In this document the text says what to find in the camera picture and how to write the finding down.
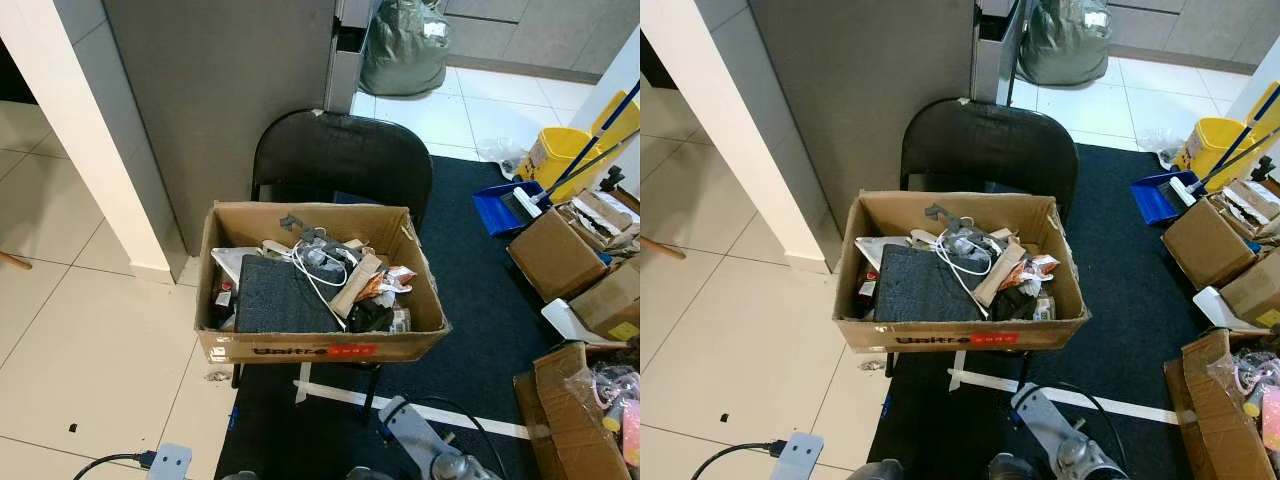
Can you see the grey metal bin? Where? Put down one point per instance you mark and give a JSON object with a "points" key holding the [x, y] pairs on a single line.
{"points": [[345, 60], [995, 55]]}

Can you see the grey robot left foot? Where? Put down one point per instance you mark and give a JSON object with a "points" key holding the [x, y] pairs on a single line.
{"points": [[240, 476], [882, 471]]}

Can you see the wooden stick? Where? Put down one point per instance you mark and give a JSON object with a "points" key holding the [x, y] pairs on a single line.
{"points": [[663, 247]]}

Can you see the white tape strip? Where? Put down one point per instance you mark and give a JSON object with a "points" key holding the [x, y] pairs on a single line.
{"points": [[460, 418], [1110, 405]]}

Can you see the blue dustpan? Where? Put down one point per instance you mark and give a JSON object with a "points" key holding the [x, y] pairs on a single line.
{"points": [[1155, 198], [495, 210]]}

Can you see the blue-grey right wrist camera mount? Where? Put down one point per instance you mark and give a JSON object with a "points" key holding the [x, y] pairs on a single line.
{"points": [[412, 435], [1045, 420]]}

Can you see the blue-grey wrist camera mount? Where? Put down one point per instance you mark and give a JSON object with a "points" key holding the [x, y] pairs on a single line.
{"points": [[412, 435], [1045, 420], [168, 463], [802, 456]]}

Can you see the red white snack wrapper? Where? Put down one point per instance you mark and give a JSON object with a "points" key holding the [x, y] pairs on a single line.
{"points": [[390, 282], [1035, 272]]}

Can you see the closed brown cardboard box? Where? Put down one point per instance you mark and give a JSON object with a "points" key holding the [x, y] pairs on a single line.
{"points": [[1205, 245], [555, 255]]}

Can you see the white plastic piece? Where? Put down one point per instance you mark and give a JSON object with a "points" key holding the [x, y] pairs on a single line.
{"points": [[1215, 310], [570, 322]]}

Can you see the cardboard box with yellow label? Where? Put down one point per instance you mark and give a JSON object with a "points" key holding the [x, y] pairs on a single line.
{"points": [[620, 300], [1255, 295]]}

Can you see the pink packet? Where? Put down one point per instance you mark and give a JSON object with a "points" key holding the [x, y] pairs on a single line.
{"points": [[1272, 415], [632, 430]]}

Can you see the open cardboard box with papers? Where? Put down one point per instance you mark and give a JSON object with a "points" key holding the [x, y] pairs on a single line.
{"points": [[1250, 205], [605, 220]]}

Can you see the dark blue carpet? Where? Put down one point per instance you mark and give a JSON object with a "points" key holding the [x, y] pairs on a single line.
{"points": [[480, 330], [1130, 320]]}

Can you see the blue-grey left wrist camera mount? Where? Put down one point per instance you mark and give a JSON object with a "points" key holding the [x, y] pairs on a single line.
{"points": [[802, 456], [168, 463]]}

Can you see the yellow caution sign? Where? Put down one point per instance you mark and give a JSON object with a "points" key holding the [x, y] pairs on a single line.
{"points": [[1270, 108], [620, 120]]}

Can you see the black crumpled item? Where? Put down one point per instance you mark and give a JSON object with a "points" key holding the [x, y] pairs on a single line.
{"points": [[1012, 305], [370, 317]]}

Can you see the torn brown cardboard box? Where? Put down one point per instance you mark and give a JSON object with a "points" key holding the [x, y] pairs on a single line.
{"points": [[560, 420], [1205, 415]]}

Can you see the yellow mop bucket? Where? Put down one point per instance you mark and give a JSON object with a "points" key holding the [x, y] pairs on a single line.
{"points": [[1205, 145], [550, 155]]}

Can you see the brown paper piece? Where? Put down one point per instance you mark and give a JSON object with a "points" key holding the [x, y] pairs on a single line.
{"points": [[355, 285], [1000, 275]]}

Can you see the small crumpled clear bag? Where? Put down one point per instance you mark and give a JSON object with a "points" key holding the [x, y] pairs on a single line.
{"points": [[1160, 143], [503, 155]]}

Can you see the grey-green rubbish bag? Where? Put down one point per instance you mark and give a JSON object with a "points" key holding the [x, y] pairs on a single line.
{"points": [[1065, 42], [405, 50]]}

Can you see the printed open cardboard rubbish box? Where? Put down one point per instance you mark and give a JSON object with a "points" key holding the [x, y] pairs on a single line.
{"points": [[310, 348], [950, 338]]}

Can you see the dark grey foam pad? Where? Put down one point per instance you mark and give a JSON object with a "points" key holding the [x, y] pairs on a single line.
{"points": [[920, 290], [280, 300]]}

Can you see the black chair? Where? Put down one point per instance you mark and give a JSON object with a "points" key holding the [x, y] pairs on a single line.
{"points": [[340, 160], [990, 150]]}

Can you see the white paper sheet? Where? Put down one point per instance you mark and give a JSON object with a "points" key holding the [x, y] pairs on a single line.
{"points": [[878, 250], [235, 262]]}

